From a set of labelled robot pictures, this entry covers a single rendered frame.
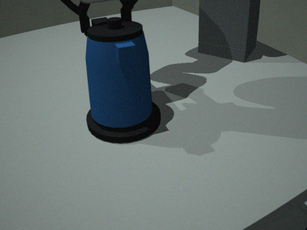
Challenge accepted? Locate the black round disk with center stud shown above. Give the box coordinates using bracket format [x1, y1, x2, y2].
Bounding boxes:
[86, 102, 161, 143]

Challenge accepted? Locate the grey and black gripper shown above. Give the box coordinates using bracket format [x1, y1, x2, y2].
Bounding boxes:
[61, 0, 138, 37]

